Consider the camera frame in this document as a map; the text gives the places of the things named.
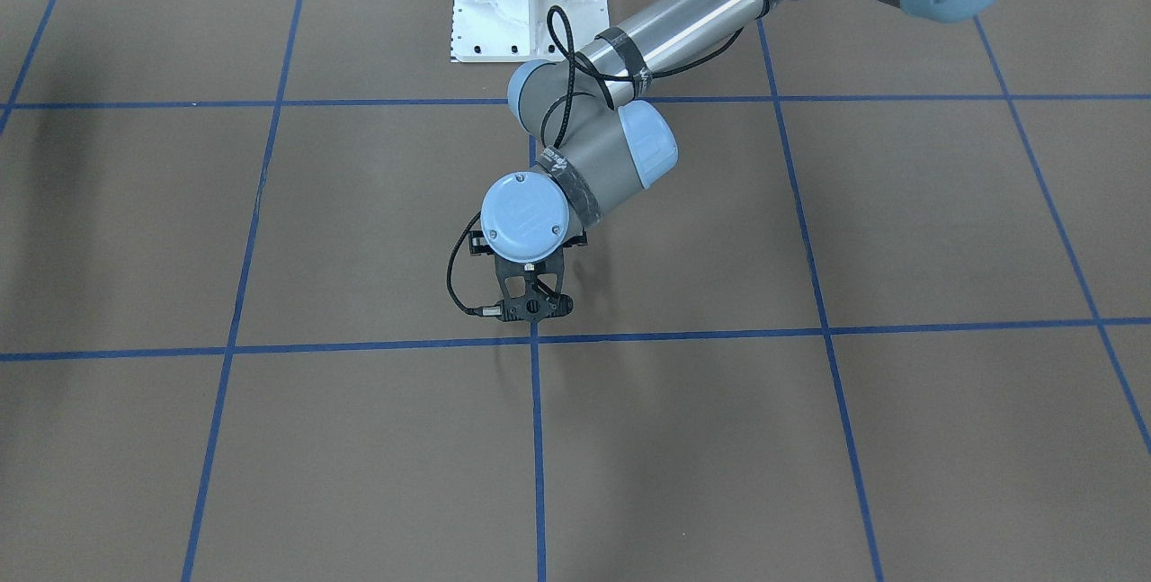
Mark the brown paper table cover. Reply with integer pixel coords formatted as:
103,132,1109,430
3,0,1148,581

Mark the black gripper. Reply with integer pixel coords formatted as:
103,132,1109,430
468,232,587,323

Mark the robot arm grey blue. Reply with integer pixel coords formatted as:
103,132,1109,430
457,0,994,321

